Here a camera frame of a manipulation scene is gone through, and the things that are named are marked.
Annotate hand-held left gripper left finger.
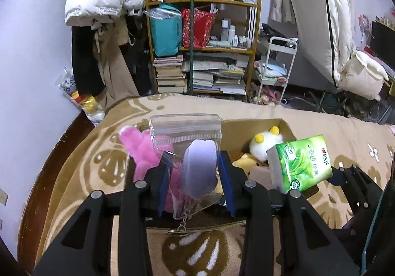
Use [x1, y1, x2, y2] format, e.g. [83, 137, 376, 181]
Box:
[32, 157, 170, 276]

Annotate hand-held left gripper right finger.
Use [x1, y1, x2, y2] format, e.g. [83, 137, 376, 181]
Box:
[217, 150, 361, 276]

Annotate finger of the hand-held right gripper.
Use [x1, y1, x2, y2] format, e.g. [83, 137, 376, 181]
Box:
[300, 185, 320, 201]
[325, 164, 385, 218]

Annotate green tissue pack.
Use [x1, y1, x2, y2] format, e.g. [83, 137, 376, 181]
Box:
[266, 135, 334, 194]

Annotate clear pouch with purple charm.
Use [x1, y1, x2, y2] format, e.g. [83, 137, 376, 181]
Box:
[149, 113, 223, 238]

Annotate pink rabbit plush toy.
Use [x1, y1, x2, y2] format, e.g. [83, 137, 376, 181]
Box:
[119, 126, 186, 213]

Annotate white duck plush pink base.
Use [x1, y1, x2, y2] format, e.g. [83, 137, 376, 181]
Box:
[248, 126, 281, 185]

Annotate printed cardboard box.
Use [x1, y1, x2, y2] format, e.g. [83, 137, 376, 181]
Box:
[125, 118, 320, 230]

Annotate yellow dog plush toy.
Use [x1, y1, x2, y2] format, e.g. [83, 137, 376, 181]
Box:
[213, 153, 257, 193]

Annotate beige printed blanket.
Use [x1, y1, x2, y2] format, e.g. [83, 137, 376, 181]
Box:
[34, 92, 395, 276]

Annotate stack of books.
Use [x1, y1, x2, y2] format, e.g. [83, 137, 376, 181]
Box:
[153, 55, 187, 93]

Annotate plastic bag of toys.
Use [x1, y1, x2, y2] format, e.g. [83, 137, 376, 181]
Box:
[58, 68, 105, 125]

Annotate pile of books and papers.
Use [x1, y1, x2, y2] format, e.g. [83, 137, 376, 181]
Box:
[182, 55, 247, 99]

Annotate white rolling cart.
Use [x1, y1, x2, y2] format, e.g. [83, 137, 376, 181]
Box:
[247, 36, 298, 105]

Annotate beige hanging trousers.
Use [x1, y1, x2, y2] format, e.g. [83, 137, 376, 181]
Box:
[93, 21, 139, 108]

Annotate black hanging garment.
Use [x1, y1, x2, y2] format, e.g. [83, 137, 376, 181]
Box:
[122, 15, 155, 96]

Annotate black screen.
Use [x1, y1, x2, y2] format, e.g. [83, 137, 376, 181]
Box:
[370, 20, 395, 64]

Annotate green pole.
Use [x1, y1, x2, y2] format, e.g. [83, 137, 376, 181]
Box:
[187, 0, 198, 94]

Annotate black hanging coat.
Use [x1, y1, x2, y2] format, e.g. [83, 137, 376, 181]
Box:
[72, 25, 105, 96]

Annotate teal bag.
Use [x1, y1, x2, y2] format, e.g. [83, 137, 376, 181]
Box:
[147, 5, 182, 57]

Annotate black item on cart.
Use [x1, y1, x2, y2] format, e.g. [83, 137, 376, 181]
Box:
[261, 24, 292, 45]

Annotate group of white bottles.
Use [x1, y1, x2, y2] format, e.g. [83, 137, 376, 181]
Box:
[220, 18, 252, 48]

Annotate red patterned bag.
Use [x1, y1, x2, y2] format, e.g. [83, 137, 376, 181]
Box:
[181, 8, 217, 49]

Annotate white folded mattress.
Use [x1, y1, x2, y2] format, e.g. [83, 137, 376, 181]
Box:
[283, 0, 389, 101]

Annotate wooden shelf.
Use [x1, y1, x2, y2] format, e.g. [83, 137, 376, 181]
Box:
[143, 0, 263, 101]

